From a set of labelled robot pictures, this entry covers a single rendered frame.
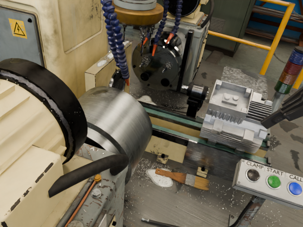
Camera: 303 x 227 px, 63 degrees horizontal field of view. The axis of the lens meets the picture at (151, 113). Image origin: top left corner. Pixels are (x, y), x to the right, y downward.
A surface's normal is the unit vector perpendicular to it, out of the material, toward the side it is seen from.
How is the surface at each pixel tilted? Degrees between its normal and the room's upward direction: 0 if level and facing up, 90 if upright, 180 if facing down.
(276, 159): 0
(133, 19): 90
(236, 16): 90
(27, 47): 90
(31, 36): 90
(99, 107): 2
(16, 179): 0
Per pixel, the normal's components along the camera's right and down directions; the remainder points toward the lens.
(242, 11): -0.46, 0.50
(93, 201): 0.11, -0.79
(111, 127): 0.54, -0.56
